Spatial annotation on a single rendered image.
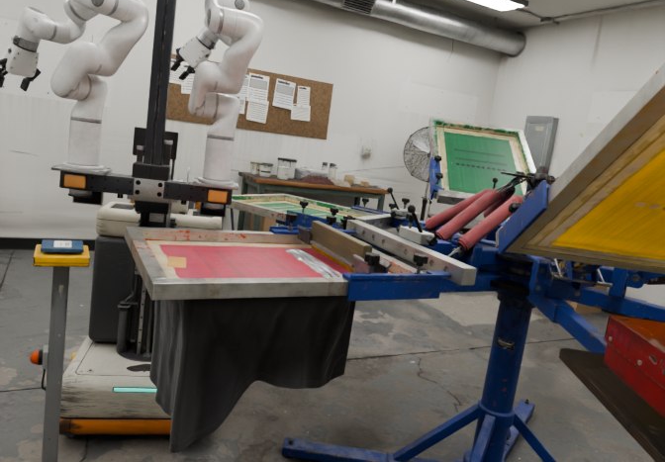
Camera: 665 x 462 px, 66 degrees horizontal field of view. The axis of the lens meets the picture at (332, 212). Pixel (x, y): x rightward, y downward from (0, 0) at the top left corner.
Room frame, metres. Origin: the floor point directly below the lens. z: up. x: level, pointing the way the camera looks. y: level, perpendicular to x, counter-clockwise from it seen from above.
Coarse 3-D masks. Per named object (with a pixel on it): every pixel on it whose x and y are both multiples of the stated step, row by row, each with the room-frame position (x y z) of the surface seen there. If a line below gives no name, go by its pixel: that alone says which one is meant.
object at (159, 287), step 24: (144, 240) 1.43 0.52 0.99; (168, 240) 1.61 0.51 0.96; (192, 240) 1.64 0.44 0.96; (216, 240) 1.68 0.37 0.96; (240, 240) 1.72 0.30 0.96; (264, 240) 1.76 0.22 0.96; (288, 240) 1.80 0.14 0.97; (144, 264) 1.20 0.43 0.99; (168, 288) 1.08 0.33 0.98; (192, 288) 1.10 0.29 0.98; (216, 288) 1.13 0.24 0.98; (240, 288) 1.16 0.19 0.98; (264, 288) 1.19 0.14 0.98; (288, 288) 1.21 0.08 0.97; (312, 288) 1.24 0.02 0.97; (336, 288) 1.28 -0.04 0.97
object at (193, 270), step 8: (192, 264) 1.37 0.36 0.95; (200, 264) 1.38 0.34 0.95; (296, 264) 1.53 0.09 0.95; (304, 264) 1.54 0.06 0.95; (328, 264) 1.58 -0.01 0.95; (336, 264) 1.60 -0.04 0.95; (176, 272) 1.28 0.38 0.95; (184, 272) 1.29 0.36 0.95; (192, 272) 1.30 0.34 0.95; (200, 272) 1.31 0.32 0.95; (208, 272) 1.32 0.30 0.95; (304, 272) 1.45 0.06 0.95; (312, 272) 1.46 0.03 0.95; (344, 272) 1.51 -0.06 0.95
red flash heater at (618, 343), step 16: (624, 320) 0.87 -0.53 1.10; (640, 320) 0.89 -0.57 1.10; (608, 336) 0.88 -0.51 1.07; (624, 336) 0.83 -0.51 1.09; (640, 336) 0.79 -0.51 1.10; (656, 336) 0.80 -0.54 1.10; (608, 352) 0.88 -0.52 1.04; (624, 352) 0.82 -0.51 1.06; (640, 352) 0.78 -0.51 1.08; (656, 352) 0.75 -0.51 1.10; (624, 368) 0.82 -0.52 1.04; (640, 368) 0.77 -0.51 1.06; (656, 368) 0.74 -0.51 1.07; (640, 384) 0.77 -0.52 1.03; (656, 384) 0.74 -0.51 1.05; (656, 400) 0.73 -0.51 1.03
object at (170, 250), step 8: (168, 248) 1.51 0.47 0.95; (176, 248) 1.52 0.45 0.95; (184, 248) 1.53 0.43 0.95; (192, 248) 1.55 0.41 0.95; (200, 248) 1.56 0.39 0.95; (208, 248) 1.58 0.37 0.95; (216, 248) 1.59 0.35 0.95; (224, 248) 1.60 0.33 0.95; (232, 248) 1.62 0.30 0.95; (240, 248) 1.63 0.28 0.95; (248, 248) 1.65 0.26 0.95; (256, 248) 1.67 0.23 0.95; (264, 248) 1.68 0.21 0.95; (272, 248) 1.70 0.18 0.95; (280, 248) 1.71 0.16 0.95; (288, 248) 1.73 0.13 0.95; (304, 248) 1.76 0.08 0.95; (312, 248) 1.78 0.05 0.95; (176, 256) 1.43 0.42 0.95; (184, 256) 1.44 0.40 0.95; (192, 256) 1.46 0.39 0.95; (288, 256) 1.62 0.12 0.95; (320, 256) 1.68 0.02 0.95
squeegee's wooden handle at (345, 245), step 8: (312, 224) 1.75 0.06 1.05; (320, 224) 1.71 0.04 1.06; (312, 232) 1.74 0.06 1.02; (320, 232) 1.69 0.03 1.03; (328, 232) 1.64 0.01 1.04; (336, 232) 1.59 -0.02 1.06; (320, 240) 1.69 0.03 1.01; (328, 240) 1.64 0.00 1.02; (336, 240) 1.58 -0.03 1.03; (344, 240) 1.54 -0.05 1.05; (352, 240) 1.50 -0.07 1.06; (360, 240) 1.50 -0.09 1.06; (328, 248) 1.63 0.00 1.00; (336, 248) 1.58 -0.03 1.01; (344, 248) 1.54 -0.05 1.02; (352, 248) 1.50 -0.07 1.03; (360, 248) 1.46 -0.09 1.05; (368, 248) 1.45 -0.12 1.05; (344, 256) 1.53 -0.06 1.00; (352, 256) 1.49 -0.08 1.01; (360, 256) 1.45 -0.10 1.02
